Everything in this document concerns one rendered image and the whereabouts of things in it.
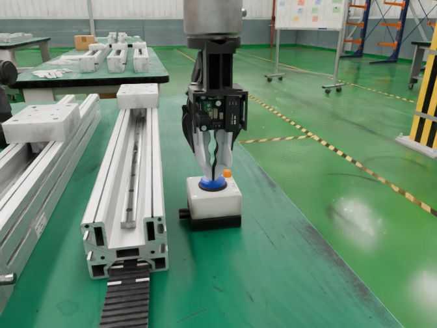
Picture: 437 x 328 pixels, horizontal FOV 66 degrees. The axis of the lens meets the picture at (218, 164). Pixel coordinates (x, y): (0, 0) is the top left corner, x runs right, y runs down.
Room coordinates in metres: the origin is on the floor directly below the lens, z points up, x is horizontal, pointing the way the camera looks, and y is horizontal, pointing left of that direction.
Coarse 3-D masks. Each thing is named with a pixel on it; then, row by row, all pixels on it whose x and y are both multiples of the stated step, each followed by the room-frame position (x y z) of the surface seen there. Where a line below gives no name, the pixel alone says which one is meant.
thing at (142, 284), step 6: (108, 282) 0.32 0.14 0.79; (114, 282) 0.32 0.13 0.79; (120, 282) 0.32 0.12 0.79; (126, 282) 0.32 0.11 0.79; (132, 282) 0.32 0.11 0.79; (138, 282) 0.32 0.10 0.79; (144, 282) 0.32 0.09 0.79; (108, 288) 0.31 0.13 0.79; (114, 288) 0.31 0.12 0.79; (120, 288) 0.31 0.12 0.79; (126, 288) 0.31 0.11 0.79; (132, 288) 0.31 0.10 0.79; (138, 288) 0.31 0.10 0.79; (144, 288) 0.31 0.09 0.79
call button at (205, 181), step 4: (204, 176) 0.49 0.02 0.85; (220, 176) 0.49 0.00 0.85; (200, 180) 0.48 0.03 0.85; (204, 180) 0.48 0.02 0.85; (208, 180) 0.48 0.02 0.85; (216, 180) 0.48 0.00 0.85; (220, 180) 0.48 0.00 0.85; (224, 180) 0.48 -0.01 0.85; (204, 184) 0.47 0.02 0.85; (208, 184) 0.47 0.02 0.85; (212, 184) 0.47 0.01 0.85; (216, 184) 0.47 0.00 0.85; (220, 184) 0.47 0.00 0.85
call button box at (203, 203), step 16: (192, 192) 0.46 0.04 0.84; (208, 192) 0.46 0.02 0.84; (224, 192) 0.46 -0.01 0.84; (240, 192) 0.47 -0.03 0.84; (192, 208) 0.44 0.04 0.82; (208, 208) 0.45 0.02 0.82; (224, 208) 0.45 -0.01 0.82; (240, 208) 0.46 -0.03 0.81; (192, 224) 0.44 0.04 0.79; (208, 224) 0.45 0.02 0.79; (224, 224) 0.45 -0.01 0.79; (240, 224) 0.46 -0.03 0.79
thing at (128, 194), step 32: (128, 128) 0.78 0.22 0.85; (128, 160) 0.63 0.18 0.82; (160, 160) 0.54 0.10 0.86; (96, 192) 0.42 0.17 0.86; (128, 192) 0.47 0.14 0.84; (160, 192) 0.42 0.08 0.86; (96, 224) 0.34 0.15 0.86; (128, 224) 0.39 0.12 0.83; (160, 224) 0.38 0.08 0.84; (96, 256) 0.34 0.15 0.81; (128, 256) 0.35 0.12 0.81; (160, 256) 0.35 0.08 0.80
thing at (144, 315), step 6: (108, 318) 0.26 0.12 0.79; (114, 318) 0.26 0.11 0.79; (120, 318) 0.26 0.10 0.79; (126, 318) 0.26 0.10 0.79; (132, 318) 0.26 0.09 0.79; (138, 318) 0.26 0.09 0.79; (144, 318) 0.27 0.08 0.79; (102, 324) 0.26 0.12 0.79; (108, 324) 0.26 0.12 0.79; (114, 324) 0.26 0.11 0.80; (120, 324) 0.26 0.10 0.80; (126, 324) 0.25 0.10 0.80; (132, 324) 0.25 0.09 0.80; (138, 324) 0.26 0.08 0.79; (144, 324) 0.26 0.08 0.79
